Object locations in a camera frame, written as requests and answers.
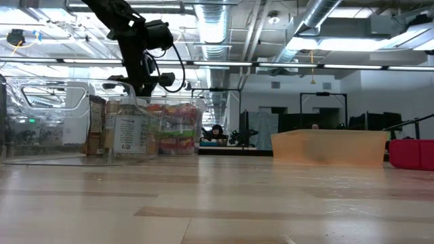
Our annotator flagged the orange translucent plastic bin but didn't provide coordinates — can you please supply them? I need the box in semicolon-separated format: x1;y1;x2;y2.
270;128;388;167

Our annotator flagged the brown spice jar paper label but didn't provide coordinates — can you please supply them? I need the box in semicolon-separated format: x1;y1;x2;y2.
84;95;106;157

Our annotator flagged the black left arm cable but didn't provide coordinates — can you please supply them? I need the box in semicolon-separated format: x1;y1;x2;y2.
145;43;186;94

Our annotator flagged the glass spice jar white label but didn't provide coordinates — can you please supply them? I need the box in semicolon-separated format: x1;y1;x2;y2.
113;98;151;155

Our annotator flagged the grey-blue background panel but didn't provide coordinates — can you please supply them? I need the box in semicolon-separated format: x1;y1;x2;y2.
248;110;279;150

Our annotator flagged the black overhead light rail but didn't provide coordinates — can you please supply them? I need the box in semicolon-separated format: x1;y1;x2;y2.
0;56;434;71

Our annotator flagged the silver spiral ventilation duct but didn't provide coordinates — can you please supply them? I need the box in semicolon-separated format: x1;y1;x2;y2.
273;0;343;65

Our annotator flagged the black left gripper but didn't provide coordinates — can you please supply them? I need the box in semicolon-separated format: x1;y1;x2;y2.
107;54;159;98

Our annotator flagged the black ceiling device yellow cable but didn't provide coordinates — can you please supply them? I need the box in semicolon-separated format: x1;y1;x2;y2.
5;28;27;47

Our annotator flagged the clear plastic storage bin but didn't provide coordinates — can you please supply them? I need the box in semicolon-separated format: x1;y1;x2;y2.
0;76;162;167
135;96;208;157

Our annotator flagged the orange hanging cord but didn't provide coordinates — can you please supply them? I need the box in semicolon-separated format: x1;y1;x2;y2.
309;49;316;85

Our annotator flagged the red plastic box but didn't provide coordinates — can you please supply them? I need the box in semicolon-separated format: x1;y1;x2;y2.
389;138;434;171

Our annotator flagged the orange-brown spice jar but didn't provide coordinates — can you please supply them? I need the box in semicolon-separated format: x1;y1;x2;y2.
103;100;125;150

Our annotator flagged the grey ceiling pipe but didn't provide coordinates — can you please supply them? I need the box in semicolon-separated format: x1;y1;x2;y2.
66;0;196;14

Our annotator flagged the black frame stand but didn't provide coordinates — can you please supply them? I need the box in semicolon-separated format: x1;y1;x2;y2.
190;86;242;146
299;91;349;130

